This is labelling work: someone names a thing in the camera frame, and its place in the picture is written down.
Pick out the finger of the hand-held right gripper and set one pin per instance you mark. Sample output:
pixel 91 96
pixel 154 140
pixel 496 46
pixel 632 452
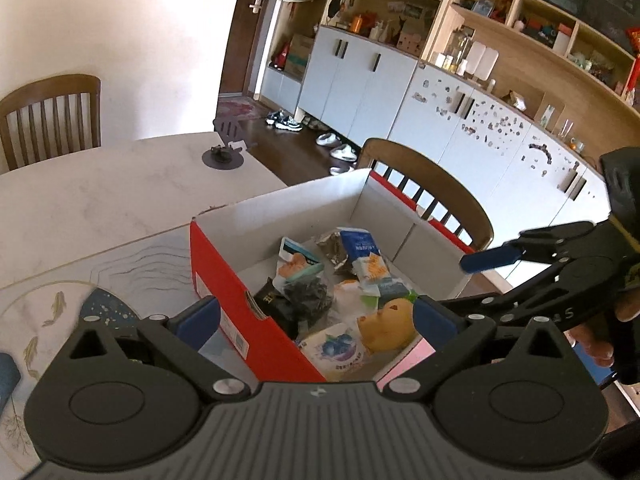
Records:
pixel 487 259
pixel 515 302

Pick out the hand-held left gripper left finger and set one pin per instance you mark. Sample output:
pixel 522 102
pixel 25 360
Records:
pixel 200 320

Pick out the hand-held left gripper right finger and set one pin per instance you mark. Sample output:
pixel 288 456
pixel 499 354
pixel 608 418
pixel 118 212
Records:
pixel 435 317

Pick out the white packet blue-grey print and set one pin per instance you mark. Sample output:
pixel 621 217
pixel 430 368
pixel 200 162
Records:
pixel 390 285

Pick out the red and white cardboard box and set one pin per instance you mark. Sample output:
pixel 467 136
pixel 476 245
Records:
pixel 225 270

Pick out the clear blueberry print packet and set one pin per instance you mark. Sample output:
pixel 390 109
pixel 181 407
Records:
pixel 335 350

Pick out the white teal snack packet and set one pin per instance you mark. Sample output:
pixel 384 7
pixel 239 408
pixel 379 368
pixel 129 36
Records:
pixel 297 260

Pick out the white marble desktop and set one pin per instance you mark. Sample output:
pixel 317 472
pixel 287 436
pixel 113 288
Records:
pixel 100 200

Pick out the person's right hand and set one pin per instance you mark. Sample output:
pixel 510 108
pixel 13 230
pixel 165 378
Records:
pixel 597 347

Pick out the tan pastry packet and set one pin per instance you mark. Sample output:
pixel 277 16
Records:
pixel 387 322

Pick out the wooden chair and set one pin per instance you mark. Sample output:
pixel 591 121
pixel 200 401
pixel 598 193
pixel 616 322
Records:
pixel 50 85
pixel 440 180

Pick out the blue and white snack packet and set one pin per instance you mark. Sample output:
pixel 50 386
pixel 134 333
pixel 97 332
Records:
pixel 360 245

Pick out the clear bag dark contents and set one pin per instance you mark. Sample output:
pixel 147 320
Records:
pixel 305 295

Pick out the silver foil snack packet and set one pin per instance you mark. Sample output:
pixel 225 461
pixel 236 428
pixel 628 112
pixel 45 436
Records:
pixel 332 247

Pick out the white sticker-covered cabinet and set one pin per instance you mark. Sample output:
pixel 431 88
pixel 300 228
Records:
pixel 450 125

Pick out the printed table mat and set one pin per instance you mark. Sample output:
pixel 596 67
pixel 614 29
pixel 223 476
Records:
pixel 50 300

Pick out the grey metal phone stand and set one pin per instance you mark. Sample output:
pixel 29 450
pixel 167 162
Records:
pixel 222 157

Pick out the dark blue flat object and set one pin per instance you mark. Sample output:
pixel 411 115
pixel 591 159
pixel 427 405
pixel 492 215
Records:
pixel 9 380

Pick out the red patterned rug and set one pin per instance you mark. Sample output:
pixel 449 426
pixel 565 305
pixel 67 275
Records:
pixel 237 110

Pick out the brown wooden door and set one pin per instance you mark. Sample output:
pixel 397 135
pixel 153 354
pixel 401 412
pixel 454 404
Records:
pixel 245 35

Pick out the wooden wall shelf unit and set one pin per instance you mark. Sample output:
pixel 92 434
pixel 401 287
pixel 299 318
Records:
pixel 540 45

